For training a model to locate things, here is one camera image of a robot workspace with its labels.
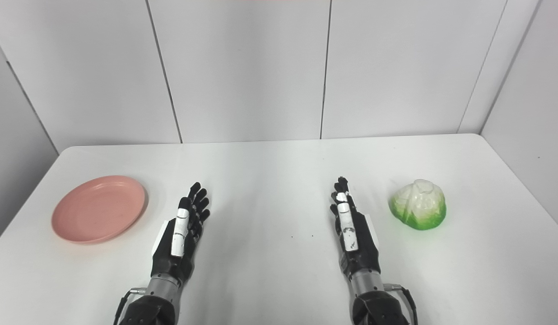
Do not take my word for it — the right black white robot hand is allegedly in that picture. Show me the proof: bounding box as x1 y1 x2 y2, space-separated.
330 176 381 278

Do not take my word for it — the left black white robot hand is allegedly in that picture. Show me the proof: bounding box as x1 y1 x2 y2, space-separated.
150 182 211 283

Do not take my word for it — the green white toy cabbage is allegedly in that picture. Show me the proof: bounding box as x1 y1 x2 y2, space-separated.
389 179 447 231

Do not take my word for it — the pink plate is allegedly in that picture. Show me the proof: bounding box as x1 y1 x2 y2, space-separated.
51 175 148 245

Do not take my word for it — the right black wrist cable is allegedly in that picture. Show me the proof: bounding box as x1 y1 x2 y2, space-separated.
384 283 419 325

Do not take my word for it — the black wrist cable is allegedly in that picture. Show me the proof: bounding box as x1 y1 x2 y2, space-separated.
113 288 146 325
384 283 419 325

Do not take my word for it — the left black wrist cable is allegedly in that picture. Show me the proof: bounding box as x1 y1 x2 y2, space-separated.
113 288 146 325

